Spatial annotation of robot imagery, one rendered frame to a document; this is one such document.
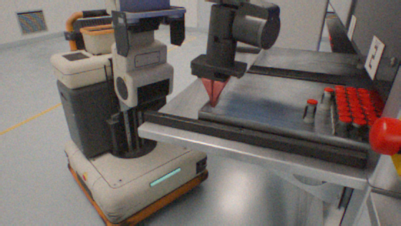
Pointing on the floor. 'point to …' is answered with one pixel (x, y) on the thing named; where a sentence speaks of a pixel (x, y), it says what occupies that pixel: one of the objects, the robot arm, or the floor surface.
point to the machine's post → (377, 169)
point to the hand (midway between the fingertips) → (214, 102)
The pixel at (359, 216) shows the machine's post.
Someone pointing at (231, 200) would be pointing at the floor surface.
